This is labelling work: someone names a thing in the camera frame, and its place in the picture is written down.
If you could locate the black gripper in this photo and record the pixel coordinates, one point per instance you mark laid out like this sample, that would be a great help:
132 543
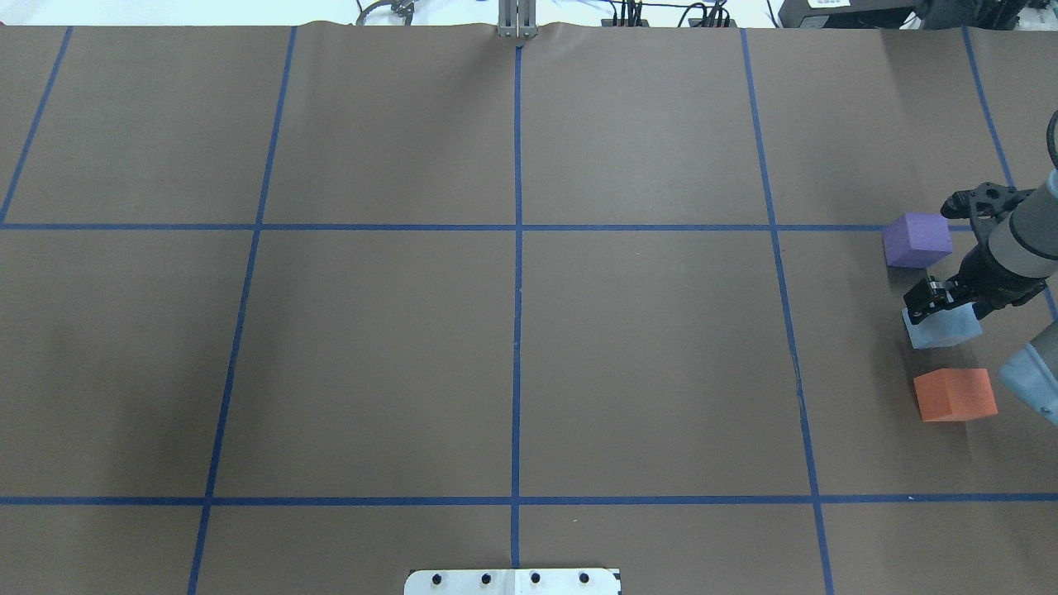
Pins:
994 277

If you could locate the purple foam block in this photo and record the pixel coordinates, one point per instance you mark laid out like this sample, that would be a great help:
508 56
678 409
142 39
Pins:
917 241

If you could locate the aluminium frame post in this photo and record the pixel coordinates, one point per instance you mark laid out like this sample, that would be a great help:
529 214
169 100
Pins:
517 19

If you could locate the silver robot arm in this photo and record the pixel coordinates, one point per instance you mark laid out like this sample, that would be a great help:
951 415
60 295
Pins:
1014 256

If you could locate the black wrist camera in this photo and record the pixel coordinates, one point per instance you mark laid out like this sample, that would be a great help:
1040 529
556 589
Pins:
986 201

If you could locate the orange foam block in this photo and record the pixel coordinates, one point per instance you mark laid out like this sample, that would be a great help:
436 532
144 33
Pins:
955 395

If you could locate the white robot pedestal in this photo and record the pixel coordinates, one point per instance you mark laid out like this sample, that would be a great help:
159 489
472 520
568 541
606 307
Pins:
514 581

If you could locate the light blue foam block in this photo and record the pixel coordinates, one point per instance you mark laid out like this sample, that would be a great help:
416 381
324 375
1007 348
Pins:
943 329

